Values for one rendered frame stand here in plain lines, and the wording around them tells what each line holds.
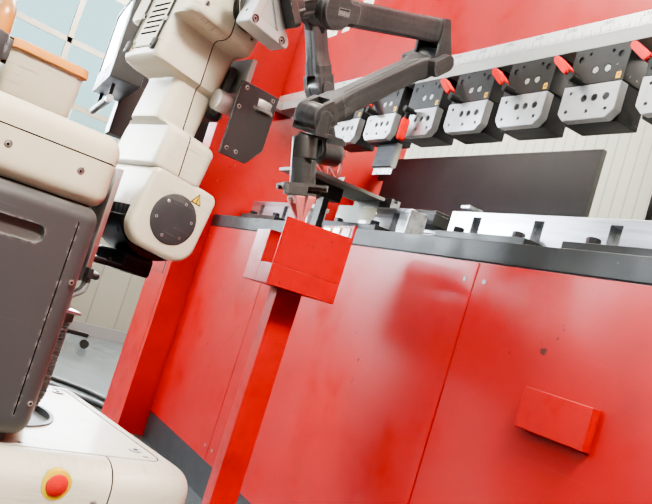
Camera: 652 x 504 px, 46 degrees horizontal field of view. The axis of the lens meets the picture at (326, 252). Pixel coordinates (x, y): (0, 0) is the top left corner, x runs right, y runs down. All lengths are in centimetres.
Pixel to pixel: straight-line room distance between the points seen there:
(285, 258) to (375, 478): 50
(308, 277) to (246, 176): 140
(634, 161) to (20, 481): 393
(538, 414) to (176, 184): 81
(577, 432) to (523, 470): 14
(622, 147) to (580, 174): 235
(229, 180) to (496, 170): 101
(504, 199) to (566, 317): 127
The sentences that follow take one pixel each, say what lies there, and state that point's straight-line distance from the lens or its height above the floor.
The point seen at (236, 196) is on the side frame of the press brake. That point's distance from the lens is 298.
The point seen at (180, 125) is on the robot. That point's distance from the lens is 161.
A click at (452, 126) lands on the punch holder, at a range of 200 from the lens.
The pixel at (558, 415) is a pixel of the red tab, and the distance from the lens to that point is 132.
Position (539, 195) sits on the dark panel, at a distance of 250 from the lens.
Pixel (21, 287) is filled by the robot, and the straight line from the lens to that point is 129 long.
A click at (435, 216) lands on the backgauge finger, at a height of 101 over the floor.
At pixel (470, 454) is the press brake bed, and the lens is 147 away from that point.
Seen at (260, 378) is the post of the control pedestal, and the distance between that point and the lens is 171.
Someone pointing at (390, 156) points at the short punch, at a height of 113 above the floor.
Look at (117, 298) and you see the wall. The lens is 568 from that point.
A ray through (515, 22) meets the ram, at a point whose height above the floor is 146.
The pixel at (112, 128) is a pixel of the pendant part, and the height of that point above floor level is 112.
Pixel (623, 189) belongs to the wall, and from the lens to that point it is 465.
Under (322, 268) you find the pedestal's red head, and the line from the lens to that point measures 165.
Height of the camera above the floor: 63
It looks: 5 degrees up
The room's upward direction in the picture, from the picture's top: 17 degrees clockwise
